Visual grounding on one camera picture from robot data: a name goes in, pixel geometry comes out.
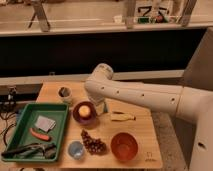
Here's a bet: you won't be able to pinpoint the yellow apple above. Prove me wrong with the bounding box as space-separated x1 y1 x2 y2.
78 106 90 118

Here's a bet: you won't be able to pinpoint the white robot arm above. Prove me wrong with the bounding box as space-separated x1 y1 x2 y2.
85 63 213 171

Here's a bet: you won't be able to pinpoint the green plastic tray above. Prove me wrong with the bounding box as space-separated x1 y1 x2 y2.
1 103 69 163

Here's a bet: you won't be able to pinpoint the dark purple plate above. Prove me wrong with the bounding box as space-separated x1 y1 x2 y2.
73 101 97 125

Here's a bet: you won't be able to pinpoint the bunch of dark grapes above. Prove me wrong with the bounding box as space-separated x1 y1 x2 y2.
81 130 107 155

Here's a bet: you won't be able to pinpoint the orange bowl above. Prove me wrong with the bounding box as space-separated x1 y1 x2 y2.
110 132 138 162

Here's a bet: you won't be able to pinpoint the blue glass cup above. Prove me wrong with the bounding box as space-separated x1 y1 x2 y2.
68 141 84 160

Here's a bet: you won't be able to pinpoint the grey folded cloth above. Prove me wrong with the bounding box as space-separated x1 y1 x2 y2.
35 116 56 132

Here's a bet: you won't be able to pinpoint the black tongs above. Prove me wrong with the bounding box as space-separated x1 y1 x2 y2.
1 143 56 159

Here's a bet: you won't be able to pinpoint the black cables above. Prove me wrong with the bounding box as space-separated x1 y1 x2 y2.
0 87 18 147

